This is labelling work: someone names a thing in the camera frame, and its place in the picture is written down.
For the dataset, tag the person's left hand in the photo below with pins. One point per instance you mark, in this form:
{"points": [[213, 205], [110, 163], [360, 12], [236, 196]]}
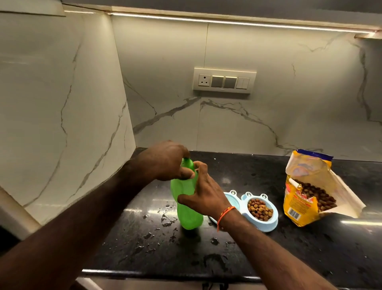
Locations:
{"points": [[162, 161]]}

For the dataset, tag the person's right hand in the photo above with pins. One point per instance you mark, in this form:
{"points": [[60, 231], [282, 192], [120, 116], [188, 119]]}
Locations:
{"points": [[209, 197]]}

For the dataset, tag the person's right thumb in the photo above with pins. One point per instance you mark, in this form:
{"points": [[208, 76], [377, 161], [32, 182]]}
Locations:
{"points": [[186, 198]]}

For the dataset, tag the person's left thumb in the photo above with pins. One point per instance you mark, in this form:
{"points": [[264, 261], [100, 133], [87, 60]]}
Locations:
{"points": [[185, 174]]}

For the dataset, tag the green plastic bottle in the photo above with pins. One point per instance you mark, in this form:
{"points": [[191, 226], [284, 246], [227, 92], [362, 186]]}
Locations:
{"points": [[186, 215]]}

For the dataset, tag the person's left forearm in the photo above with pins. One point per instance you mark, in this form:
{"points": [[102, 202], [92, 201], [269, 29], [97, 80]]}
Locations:
{"points": [[74, 227]]}

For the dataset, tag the person's right forearm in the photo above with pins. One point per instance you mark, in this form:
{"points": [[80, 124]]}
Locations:
{"points": [[268, 260]]}

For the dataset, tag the orange thread wristband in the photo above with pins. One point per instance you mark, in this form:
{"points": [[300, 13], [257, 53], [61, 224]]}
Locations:
{"points": [[224, 213]]}

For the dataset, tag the brown kibble in bowl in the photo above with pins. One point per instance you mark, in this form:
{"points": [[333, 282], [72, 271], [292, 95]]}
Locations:
{"points": [[260, 209]]}

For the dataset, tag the light blue double pet bowl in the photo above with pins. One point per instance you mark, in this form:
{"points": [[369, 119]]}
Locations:
{"points": [[267, 224]]}

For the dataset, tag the yellow pet food bag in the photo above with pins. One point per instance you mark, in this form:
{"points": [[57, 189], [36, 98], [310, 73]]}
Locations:
{"points": [[298, 206]]}

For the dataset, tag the brown kibble in bag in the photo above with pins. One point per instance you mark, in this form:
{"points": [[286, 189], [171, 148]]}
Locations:
{"points": [[322, 197]]}

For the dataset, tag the led strip light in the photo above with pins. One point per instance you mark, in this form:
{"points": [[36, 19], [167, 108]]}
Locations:
{"points": [[238, 23]]}

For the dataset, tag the overhead cabinet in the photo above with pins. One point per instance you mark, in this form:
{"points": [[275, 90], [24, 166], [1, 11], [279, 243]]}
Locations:
{"points": [[238, 9]]}

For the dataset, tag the beige wall switch panel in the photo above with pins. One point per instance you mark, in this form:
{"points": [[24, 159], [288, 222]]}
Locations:
{"points": [[224, 80]]}

